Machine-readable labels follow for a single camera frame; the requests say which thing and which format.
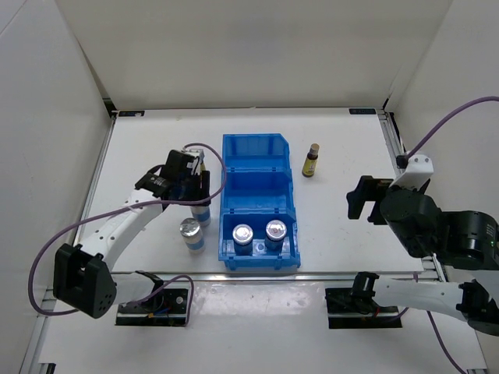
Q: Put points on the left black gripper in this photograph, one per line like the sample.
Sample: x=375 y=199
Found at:
x=200 y=193

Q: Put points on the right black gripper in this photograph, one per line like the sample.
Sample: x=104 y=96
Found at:
x=368 y=189

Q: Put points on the silver-lid blue-band jar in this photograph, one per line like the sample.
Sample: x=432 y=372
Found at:
x=192 y=235
x=202 y=214

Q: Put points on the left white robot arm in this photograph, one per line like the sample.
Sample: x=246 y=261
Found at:
x=82 y=273

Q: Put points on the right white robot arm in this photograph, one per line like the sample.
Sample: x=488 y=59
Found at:
x=463 y=240

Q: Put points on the blue three-compartment plastic bin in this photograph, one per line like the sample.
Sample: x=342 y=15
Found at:
x=258 y=189

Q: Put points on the right black corner label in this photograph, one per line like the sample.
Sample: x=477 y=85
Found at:
x=362 y=111

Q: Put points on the black corner label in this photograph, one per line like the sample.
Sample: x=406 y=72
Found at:
x=362 y=111
x=131 y=114

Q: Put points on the left black corner label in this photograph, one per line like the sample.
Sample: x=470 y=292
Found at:
x=131 y=114

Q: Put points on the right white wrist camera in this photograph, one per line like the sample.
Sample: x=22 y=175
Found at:
x=416 y=172

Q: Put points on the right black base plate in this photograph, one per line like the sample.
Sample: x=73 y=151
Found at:
x=345 y=313

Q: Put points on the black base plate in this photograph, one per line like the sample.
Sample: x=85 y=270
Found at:
x=345 y=313
x=168 y=309

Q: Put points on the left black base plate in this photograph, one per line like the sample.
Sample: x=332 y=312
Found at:
x=168 y=309

